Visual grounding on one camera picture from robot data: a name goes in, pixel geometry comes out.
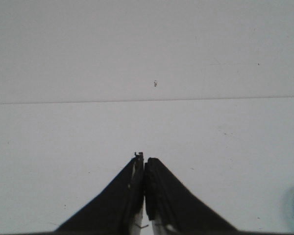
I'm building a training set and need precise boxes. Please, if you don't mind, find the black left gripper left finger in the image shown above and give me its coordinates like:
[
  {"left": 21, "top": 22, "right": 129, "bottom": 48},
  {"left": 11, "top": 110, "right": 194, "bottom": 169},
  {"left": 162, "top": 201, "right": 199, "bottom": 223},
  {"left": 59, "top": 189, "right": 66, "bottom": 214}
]
[{"left": 55, "top": 152, "right": 144, "bottom": 232}]

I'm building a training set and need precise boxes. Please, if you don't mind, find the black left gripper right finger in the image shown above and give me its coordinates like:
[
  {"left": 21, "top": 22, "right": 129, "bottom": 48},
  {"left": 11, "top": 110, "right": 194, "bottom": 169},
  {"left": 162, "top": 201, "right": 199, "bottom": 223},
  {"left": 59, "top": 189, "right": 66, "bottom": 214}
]
[{"left": 144, "top": 158, "right": 237, "bottom": 232}]

